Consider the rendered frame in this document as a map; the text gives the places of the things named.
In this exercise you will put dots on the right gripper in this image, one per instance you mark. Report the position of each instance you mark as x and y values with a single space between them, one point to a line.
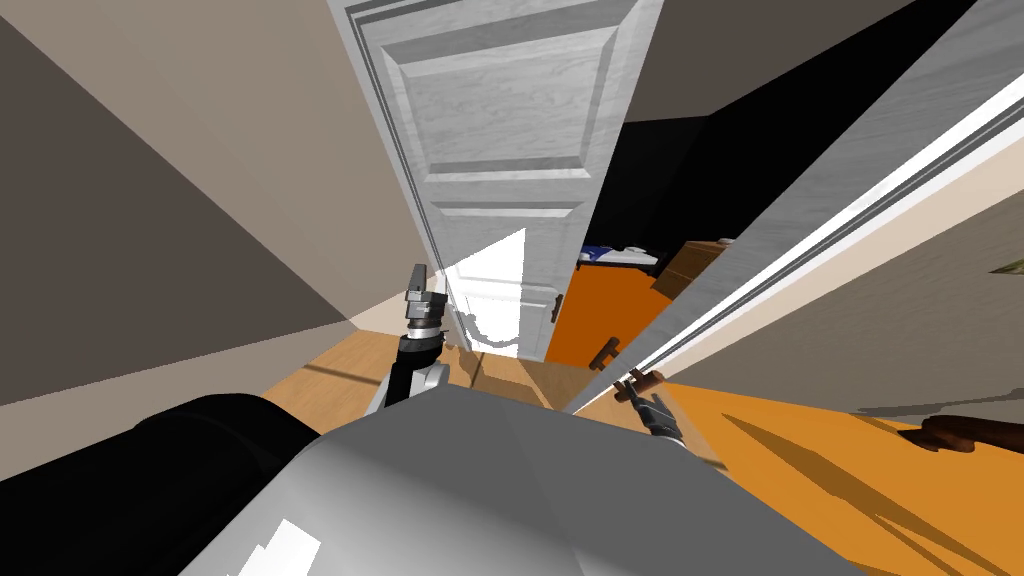
652 410

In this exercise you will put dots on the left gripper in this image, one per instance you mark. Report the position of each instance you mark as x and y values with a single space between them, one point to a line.
426 306

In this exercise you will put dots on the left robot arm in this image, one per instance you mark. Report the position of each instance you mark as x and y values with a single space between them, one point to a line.
160 480

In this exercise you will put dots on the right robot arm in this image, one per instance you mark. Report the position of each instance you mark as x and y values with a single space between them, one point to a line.
670 432

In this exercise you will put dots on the bed with blue cover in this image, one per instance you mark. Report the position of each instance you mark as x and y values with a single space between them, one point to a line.
620 256

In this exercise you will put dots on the brown wooden dresser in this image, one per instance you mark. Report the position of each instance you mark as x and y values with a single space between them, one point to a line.
692 268

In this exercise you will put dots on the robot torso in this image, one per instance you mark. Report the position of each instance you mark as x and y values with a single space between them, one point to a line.
520 496

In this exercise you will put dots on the white panelled door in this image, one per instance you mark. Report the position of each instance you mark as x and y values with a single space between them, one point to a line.
496 136

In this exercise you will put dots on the grey door leaf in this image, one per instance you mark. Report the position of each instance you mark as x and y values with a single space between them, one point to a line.
840 160

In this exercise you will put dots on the dark brown rounded object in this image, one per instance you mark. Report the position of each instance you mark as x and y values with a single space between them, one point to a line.
960 434

